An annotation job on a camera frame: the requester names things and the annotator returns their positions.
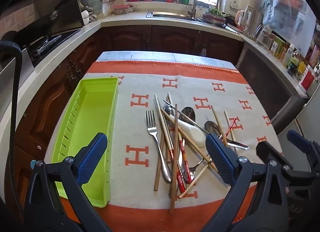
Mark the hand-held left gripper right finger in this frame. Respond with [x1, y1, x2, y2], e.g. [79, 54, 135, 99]
[200, 133, 293, 232]

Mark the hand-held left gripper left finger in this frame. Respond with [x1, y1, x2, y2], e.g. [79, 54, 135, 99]
[24, 133, 112, 232]

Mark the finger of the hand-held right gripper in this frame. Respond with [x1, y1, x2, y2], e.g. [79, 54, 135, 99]
[256, 141, 312, 179]
[287, 130, 320, 155]

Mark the green plastic utensil tray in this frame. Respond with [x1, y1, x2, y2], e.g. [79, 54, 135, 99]
[51, 77, 119, 208]

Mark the white ceramic spoon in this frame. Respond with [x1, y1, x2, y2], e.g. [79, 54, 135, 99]
[178, 119, 208, 149]

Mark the pile of chopsticks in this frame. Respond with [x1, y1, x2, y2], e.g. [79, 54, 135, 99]
[153, 92, 238, 215]

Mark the large metal spoon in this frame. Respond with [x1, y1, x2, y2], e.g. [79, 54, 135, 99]
[181, 106, 197, 126]

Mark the metal fork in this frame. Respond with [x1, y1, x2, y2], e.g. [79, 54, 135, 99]
[146, 110, 173, 183]

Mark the orange grey printed blanket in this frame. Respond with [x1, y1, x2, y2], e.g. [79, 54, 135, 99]
[44, 60, 284, 232]

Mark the grey built-in appliance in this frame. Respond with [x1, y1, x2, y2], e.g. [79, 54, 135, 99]
[236, 44, 309, 127]

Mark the row of condiment bottles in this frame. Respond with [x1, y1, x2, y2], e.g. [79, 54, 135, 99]
[269, 35, 320, 90]

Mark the glass jug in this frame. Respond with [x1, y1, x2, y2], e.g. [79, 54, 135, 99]
[255, 24, 273, 48]

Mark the steel panel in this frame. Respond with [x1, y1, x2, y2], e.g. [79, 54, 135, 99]
[0, 49, 35, 120]

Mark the black gas cooktop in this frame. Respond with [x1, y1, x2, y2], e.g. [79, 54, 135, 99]
[25, 29, 81, 65]

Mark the kitchen knife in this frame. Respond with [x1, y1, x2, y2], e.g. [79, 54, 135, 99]
[225, 24, 241, 34]

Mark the black range hood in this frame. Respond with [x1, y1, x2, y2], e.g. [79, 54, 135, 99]
[49, 0, 87, 36]

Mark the pink white jug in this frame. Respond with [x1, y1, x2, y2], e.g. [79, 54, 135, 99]
[235, 10, 247, 31]

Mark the basin with green vegetables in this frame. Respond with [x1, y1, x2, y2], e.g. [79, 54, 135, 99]
[201, 9, 236, 26]

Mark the steel kitchen sink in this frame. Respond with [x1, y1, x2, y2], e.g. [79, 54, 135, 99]
[146, 11, 200, 21]

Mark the clear food container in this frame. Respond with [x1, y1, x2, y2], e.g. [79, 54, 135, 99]
[113, 5, 131, 15]

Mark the black braided cable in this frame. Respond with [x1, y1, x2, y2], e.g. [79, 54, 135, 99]
[0, 39, 24, 222]

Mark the wall poster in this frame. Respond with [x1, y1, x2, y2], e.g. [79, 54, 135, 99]
[260, 0, 317, 57]

